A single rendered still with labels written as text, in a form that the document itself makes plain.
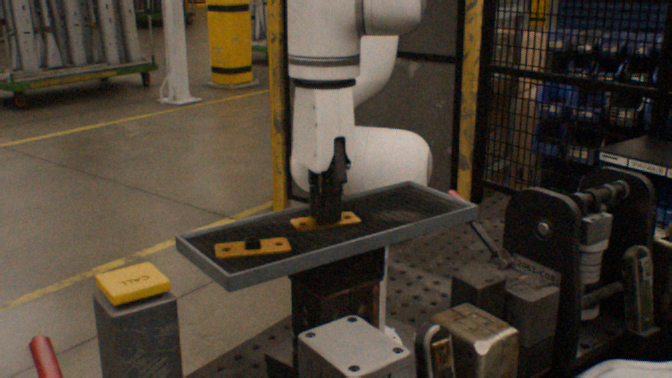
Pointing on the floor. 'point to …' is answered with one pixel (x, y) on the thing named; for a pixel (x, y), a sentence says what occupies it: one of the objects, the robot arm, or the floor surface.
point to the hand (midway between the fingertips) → (325, 203)
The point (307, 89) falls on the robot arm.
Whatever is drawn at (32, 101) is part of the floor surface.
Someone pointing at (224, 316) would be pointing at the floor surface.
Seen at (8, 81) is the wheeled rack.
